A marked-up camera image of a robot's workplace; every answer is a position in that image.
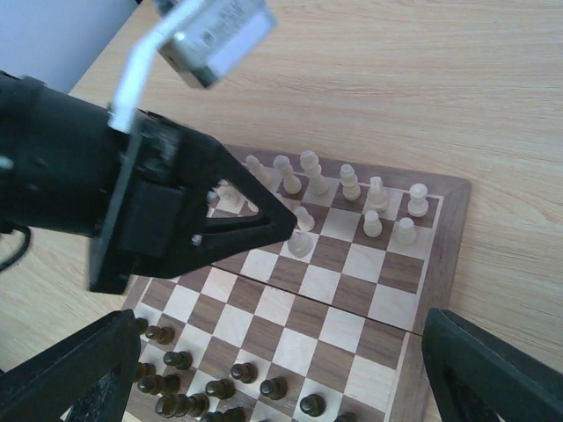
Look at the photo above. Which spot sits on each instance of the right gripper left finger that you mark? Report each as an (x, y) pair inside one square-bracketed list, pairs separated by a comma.
[(88, 375)]

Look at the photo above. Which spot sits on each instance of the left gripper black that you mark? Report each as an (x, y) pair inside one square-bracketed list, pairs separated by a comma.
[(137, 236)]

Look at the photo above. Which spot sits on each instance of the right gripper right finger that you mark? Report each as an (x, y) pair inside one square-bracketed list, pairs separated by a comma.
[(475, 376)]

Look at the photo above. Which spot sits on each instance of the white piece pair one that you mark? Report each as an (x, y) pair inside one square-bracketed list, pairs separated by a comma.
[(258, 170)]

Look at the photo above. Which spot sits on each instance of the white pawn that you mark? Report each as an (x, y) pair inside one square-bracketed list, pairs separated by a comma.
[(406, 231), (377, 196), (305, 220)]

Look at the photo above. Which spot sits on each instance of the white queen chess piece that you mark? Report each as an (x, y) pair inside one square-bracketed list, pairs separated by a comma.
[(309, 162)]

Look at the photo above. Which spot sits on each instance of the white king chess piece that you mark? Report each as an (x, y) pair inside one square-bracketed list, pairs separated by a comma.
[(290, 182)]

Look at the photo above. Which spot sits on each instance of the white rook chess piece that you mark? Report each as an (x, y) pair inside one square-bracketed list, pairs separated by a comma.
[(417, 205)]

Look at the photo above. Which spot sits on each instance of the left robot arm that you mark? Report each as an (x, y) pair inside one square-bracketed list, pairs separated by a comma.
[(162, 201)]

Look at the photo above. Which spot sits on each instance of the dark pieces back row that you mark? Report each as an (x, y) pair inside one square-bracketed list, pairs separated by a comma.
[(266, 363)]

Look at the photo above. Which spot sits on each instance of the dark pieces row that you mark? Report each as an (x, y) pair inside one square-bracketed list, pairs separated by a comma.
[(266, 363), (174, 405)]

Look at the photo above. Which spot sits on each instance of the dark pieces front row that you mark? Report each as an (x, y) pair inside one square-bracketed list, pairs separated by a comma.
[(174, 405)]

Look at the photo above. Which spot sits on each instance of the wooden chess board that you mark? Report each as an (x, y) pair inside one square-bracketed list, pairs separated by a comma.
[(363, 299)]

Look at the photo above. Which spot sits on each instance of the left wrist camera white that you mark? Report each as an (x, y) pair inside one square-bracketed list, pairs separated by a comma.
[(202, 41)]

